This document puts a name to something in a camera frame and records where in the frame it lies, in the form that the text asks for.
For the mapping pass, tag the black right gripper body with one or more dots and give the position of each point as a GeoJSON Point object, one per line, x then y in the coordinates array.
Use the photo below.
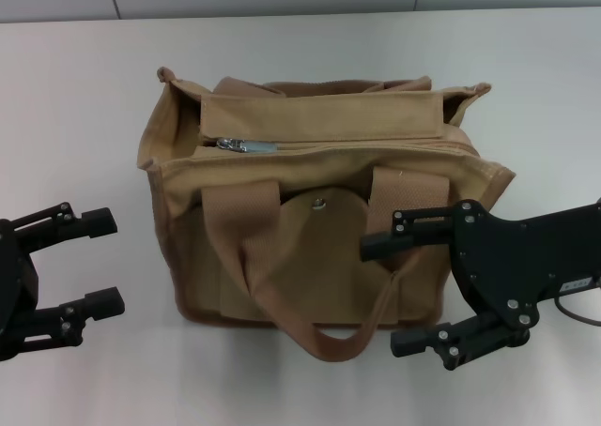
{"type": "Point", "coordinates": [507, 266]}

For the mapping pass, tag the silver zipper pull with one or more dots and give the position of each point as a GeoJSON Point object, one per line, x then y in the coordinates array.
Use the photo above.
{"type": "Point", "coordinates": [249, 147]}

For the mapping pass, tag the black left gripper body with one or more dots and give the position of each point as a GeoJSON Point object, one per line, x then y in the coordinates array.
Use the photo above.
{"type": "Point", "coordinates": [14, 280]}

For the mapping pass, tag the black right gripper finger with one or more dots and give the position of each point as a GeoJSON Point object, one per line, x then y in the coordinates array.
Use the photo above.
{"type": "Point", "coordinates": [422, 341]}
{"type": "Point", "coordinates": [385, 247]}

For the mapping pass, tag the khaki canvas food bag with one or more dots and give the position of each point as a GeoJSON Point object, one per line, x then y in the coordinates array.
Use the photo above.
{"type": "Point", "coordinates": [300, 266]}

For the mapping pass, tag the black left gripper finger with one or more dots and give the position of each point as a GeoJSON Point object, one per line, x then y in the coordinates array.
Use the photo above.
{"type": "Point", "coordinates": [101, 304]}
{"type": "Point", "coordinates": [94, 222]}

